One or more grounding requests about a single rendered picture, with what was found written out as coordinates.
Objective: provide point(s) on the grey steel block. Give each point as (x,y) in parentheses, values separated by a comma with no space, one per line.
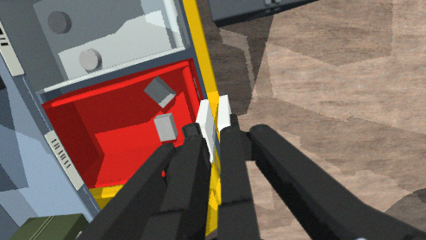
(166,127)
(160,92)

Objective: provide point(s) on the blue-grey metal shelf rack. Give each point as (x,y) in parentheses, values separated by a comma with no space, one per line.
(32,184)

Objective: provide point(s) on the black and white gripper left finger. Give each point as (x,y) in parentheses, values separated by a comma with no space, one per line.
(182,212)

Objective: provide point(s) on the red bin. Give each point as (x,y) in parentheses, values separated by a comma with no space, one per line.
(108,128)

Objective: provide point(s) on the dark grey disc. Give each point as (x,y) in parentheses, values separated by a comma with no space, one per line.
(59,22)

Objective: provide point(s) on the yellow open bin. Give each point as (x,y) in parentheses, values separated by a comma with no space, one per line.
(104,194)

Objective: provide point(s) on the grey open bin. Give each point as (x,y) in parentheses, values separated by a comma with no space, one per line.
(120,30)

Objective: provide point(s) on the yellow bar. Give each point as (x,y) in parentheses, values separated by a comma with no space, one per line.
(203,56)

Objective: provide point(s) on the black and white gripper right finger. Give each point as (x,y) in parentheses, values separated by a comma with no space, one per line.
(324,207)

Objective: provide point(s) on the grey metal disc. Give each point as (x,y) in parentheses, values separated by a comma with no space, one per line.
(90,59)

